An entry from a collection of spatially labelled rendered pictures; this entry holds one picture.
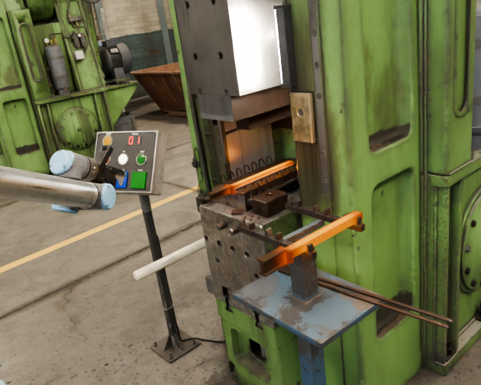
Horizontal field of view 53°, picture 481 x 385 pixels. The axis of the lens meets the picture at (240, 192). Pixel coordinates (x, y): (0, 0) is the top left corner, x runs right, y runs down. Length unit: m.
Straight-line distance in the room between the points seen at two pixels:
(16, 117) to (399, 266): 5.27
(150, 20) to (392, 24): 9.59
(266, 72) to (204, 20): 0.28
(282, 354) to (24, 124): 5.11
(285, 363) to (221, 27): 1.33
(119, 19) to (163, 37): 1.10
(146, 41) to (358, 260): 9.71
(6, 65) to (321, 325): 5.57
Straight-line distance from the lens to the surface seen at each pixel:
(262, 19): 1.80
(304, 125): 1.70
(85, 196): 1.64
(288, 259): 1.30
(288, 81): 1.69
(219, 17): 1.74
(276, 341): 2.02
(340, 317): 1.51
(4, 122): 6.48
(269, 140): 2.28
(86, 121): 6.64
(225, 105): 1.80
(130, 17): 10.99
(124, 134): 2.29
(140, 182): 2.17
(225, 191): 1.89
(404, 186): 2.03
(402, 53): 1.91
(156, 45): 11.28
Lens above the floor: 1.64
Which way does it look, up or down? 20 degrees down
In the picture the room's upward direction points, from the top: 8 degrees counter-clockwise
